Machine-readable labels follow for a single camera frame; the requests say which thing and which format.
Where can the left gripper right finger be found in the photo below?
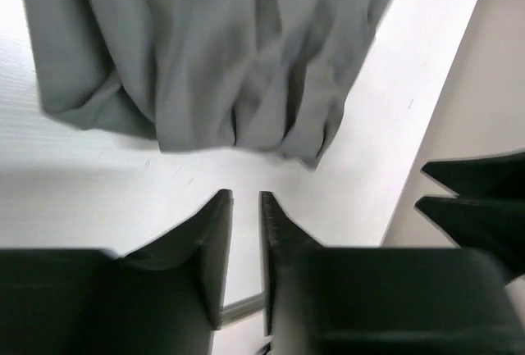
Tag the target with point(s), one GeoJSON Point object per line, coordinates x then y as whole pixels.
{"type": "Point", "coordinates": [335, 300]}

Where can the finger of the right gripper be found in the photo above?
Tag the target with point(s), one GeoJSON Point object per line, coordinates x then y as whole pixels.
{"type": "Point", "coordinates": [494, 226]}
{"type": "Point", "coordinates": [485, 177]}

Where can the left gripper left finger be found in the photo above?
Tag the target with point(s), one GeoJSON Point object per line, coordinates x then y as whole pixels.
{"type": "Point", "coordinates": [163, 298]}

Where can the grey pleated skirt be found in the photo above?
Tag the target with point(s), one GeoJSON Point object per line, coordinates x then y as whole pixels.
{"type": "Point", "coordinates": [267, 76]}

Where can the aluminium front rail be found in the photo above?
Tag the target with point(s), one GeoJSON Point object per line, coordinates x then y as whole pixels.
{"type": "Point", "coordinates": [243, 308]}

